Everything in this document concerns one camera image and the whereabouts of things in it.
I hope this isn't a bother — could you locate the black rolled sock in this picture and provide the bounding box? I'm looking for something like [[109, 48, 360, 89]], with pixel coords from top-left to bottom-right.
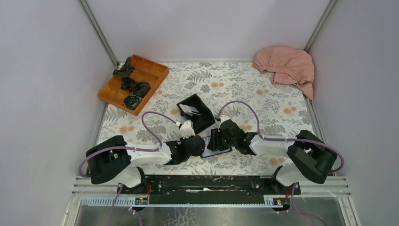
[[131, 82, 151, 98]]

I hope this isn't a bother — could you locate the pink cloth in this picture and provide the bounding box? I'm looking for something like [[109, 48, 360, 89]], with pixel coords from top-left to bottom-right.
[[253, 47, 315, 102]]

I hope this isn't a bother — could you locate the black leather card holder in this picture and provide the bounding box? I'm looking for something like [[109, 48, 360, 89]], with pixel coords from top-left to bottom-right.
[[200, 136, 233, 158]]

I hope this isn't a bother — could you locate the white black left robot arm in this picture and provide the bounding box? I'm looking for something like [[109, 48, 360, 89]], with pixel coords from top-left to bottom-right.
[[82, 135, 206, 194]]

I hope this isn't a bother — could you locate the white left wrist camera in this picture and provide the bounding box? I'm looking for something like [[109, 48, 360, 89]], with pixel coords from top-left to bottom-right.
[[175, 120, 196, 139]]

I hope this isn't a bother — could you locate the dark patterned rolled sock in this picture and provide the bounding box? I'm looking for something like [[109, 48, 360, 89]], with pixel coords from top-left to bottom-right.
[[112, 56, 135, 78]]

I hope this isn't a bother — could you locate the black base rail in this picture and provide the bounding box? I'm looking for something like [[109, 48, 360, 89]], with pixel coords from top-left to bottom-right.
[[121, 175, 301, 205]]

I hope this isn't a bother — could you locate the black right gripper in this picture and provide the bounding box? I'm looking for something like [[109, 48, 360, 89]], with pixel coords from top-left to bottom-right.
[[207, 129, 237, 152]]

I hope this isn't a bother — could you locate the white card stack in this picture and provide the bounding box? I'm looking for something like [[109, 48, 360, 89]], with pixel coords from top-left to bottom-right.
[[179, 104, 201, 116]]

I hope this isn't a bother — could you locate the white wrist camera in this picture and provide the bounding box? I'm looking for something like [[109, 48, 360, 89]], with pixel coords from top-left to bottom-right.
[[175, 120, 196, 139], [216, 115, 230, 123]]

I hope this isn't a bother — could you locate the black plastic card box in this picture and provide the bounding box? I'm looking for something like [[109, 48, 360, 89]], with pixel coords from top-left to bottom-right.
[[176, 94, 215, 134]]

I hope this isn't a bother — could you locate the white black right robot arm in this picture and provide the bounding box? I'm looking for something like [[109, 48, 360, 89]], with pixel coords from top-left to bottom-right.
[[202, 119, 338, 194]]

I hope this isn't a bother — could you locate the floral table mat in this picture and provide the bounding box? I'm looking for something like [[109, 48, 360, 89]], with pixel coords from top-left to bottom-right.
[[89, 62, 327, 176]]

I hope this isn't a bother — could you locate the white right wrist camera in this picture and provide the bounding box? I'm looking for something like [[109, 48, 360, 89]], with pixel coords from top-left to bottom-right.
[[216, 115, 230, 123]]

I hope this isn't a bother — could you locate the green patterned rolled sock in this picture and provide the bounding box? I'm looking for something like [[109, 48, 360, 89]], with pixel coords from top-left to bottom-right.
[[123, 95, 143, 110]]

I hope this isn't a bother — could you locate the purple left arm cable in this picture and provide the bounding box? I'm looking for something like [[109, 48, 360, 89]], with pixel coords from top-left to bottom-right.
[[78, 111, 181, 226]]

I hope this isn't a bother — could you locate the orange compartment tray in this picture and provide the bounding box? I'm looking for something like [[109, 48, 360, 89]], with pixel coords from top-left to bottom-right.
[[97, 55, 169, 116]]

